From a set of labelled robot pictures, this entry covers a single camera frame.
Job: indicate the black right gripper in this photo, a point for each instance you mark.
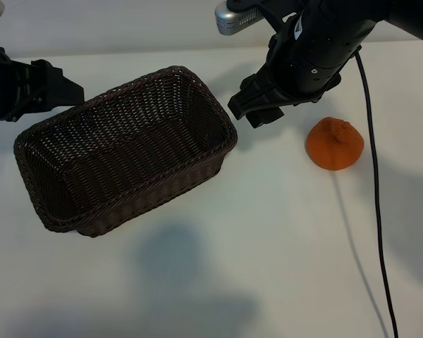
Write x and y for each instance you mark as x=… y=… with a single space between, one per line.
x=310 y=77

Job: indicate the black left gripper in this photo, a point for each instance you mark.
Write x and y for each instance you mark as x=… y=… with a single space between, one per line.
x=7 y=88

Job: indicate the orange fruit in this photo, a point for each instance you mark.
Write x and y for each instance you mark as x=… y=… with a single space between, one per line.
x=333 y=149

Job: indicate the dark brown wicker basket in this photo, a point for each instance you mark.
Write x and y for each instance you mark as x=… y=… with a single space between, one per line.
x=127 y=148

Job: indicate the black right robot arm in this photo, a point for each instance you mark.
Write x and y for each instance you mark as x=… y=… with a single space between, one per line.
x=338 y=19

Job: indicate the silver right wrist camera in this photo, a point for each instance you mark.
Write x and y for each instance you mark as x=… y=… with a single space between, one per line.
x=229 y=21

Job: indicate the black right wrist camera bracket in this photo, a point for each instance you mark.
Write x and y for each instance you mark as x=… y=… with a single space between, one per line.
x=243 y=3

